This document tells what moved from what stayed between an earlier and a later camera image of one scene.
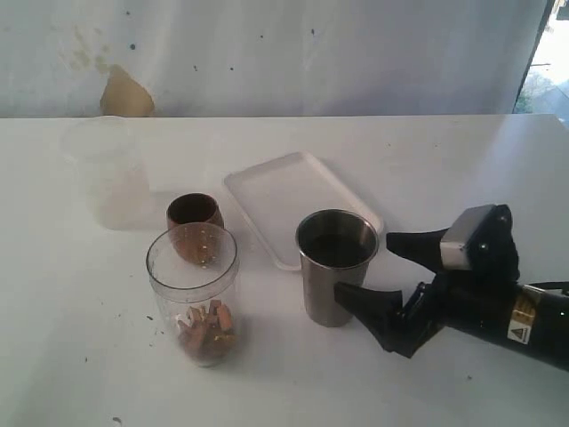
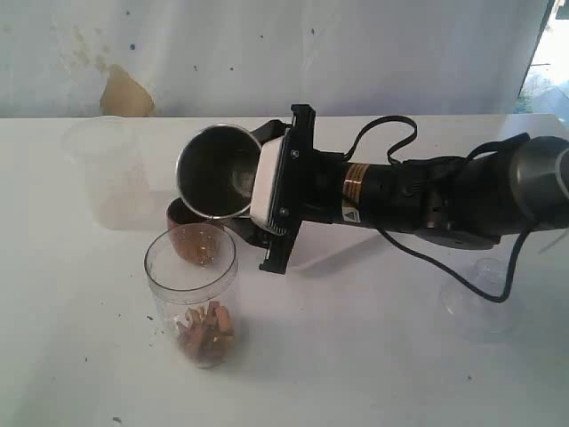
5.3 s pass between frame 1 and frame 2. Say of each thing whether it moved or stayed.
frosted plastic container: stayed
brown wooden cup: stayed
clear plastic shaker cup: stayed
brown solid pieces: stayed
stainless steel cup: moved
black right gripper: moved
